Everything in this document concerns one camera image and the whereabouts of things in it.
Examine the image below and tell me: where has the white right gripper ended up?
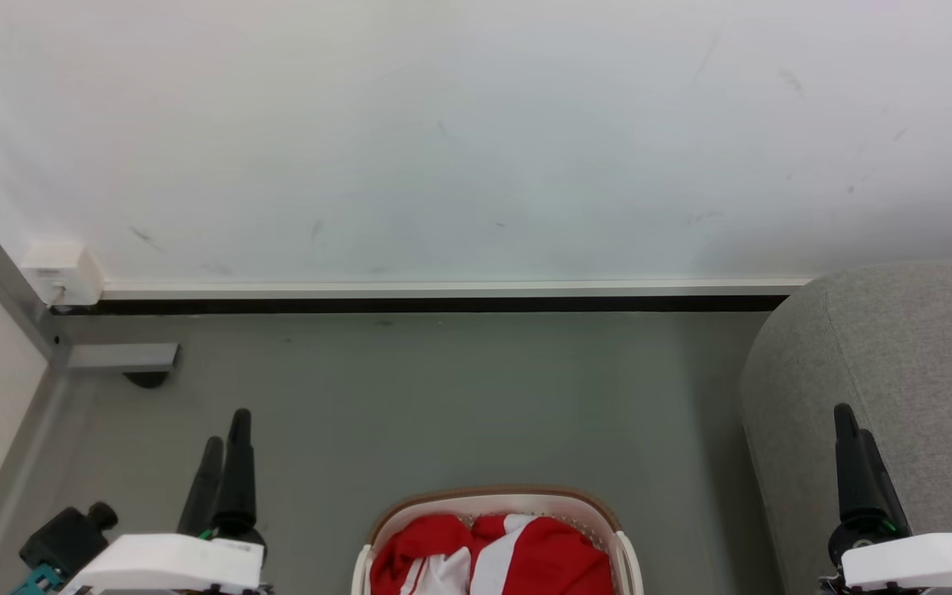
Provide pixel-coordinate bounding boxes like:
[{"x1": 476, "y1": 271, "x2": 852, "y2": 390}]
[{"x1": 823, "y1": 402, "x2": 952, "y2": 595}]

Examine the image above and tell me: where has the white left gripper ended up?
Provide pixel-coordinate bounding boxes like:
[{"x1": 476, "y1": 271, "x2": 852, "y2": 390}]
[{"x1": 61, "y1": 408, "x2": 272, "y2": 595}]

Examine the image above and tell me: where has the red and white garment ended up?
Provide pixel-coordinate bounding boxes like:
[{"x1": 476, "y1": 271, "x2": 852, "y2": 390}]
[{"x1": 369, "y1": 513, "x2": 614, "y2": 595}]

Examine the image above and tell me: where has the grey upholstered seat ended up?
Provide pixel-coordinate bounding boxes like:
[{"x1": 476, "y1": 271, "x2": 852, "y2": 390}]
[{"x1": 738, "y1": 260, "x2": 952, "y2": 595}]

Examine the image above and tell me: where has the grey metal foot bar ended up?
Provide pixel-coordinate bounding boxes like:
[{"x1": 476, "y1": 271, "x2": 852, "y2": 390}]
[{"x1": 67, "y1": 342, "x2": 180, "y2": 371}]

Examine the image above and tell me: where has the white laundry basket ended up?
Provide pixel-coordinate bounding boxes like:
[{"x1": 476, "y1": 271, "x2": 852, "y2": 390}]
[{"x1": 350, "y1": 485, "x2": 645, "y2": 595}]

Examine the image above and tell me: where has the white and black baseboard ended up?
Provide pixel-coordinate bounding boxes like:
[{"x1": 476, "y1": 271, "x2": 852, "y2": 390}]
[{"x1": 71, "y1": 279, "x2": 814, "y2": 316}]

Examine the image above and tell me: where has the white wall outlet box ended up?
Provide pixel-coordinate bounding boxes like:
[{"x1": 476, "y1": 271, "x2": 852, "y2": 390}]
[{"x1": 20, "y1": 240, "x2": 105, "y2": 308}]

